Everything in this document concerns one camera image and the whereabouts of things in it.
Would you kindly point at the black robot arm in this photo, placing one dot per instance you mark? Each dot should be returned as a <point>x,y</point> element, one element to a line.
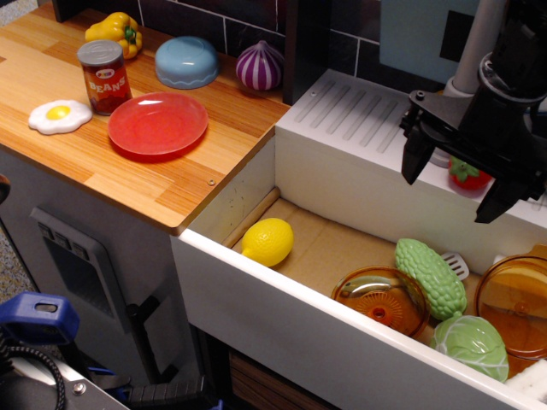
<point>524,34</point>

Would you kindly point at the toy fried egg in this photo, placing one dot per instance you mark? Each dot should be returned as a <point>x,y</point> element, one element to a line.
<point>60,116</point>

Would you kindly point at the red plastic plate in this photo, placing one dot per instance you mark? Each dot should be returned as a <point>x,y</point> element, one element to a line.
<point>158,124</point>

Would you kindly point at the white sponge block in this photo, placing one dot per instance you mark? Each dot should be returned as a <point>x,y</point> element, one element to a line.
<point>531,381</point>

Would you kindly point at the blue upside-down bowl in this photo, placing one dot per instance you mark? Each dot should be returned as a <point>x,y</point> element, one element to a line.
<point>187,63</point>

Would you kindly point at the red toy tomato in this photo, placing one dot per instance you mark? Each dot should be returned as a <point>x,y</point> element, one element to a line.
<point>466,176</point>

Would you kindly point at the green toy cabbage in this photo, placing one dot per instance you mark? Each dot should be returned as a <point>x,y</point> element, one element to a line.
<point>475,343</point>

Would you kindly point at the blue clamp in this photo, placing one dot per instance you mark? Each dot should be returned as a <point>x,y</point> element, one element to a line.
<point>39,319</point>

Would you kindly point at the orange transparent pot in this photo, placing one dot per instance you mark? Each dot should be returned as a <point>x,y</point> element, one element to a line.
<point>511,296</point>

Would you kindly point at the purple striped toy onion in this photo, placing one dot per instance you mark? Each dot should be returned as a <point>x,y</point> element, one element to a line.
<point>260,67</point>

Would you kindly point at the green toy bitter gourd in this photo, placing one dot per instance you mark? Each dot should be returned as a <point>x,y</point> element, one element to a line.
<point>444,291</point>

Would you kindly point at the white toy sink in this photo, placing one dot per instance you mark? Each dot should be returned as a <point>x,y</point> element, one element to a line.
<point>272,337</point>

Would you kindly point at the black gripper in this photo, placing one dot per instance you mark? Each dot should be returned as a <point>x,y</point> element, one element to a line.
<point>487,131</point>

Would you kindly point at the grey toy faucet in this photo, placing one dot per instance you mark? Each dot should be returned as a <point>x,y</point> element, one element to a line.
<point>483,36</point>

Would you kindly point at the yellow plastic lemon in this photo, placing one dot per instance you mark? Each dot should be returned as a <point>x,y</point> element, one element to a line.
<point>268,241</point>

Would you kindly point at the grey toy oven door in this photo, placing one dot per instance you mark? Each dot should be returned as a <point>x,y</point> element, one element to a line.
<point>112,331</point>

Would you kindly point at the yellow toy bell pepper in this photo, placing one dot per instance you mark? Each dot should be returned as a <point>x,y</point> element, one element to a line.
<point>120,28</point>

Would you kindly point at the orange transparent pot lid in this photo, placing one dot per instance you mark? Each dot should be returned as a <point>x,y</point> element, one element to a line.
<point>387,296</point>

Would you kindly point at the beans can toy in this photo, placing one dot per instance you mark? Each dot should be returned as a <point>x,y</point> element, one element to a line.
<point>104,70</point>

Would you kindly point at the white toy spatula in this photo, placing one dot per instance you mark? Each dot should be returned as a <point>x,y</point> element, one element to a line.
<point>458,265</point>

